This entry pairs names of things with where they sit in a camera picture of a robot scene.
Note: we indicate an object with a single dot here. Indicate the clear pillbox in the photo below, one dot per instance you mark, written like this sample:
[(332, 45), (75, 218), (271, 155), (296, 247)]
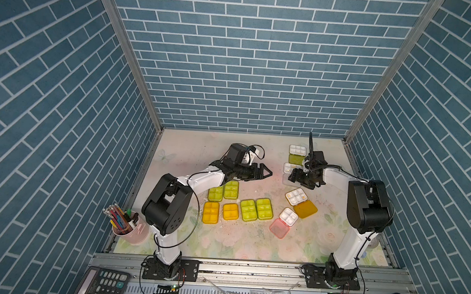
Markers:
[(287, 170)]

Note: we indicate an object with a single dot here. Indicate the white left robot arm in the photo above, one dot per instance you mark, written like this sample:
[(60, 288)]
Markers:
[(166, 206)]

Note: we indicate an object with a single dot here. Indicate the black calculator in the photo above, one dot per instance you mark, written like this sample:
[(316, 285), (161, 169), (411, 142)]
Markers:
[(103, 281)]

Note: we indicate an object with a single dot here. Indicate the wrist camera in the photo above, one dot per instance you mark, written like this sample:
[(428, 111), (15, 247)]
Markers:
[(314, 159), (242, 154)]

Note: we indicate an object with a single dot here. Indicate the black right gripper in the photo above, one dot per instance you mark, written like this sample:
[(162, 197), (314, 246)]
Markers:
[(296, 175)]

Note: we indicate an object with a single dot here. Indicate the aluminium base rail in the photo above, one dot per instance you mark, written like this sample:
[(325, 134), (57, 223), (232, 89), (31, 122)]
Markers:
[(224, 276)]

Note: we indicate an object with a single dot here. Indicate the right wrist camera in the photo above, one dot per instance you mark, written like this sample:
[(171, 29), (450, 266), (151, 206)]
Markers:
[(314, 159)]

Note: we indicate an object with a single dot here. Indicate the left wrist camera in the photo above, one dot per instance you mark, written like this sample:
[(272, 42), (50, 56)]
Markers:
[(242, 154)]

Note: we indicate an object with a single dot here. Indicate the pink pencil cup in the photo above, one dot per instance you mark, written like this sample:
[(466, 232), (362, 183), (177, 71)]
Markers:
[(127, 224)]

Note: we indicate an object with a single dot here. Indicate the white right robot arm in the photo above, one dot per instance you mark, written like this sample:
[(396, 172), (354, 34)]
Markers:
[(369, 212)]

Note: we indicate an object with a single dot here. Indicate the green pillbox sideways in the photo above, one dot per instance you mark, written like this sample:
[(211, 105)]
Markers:
[(215, 194)]

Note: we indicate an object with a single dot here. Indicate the green pillbox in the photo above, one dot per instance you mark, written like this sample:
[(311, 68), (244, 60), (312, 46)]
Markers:
[(248, 210), (297, 154), (264, 209), (231, 190)]

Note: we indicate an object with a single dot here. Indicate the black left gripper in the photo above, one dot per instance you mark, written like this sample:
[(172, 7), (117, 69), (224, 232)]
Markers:
[(252, 176)]

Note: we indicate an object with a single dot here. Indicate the small orange pillbox front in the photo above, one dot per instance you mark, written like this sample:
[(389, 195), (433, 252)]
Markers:
[(230, 211)]

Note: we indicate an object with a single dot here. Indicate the pink pillbox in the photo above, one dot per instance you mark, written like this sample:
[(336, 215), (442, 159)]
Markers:
[(282, 225)]

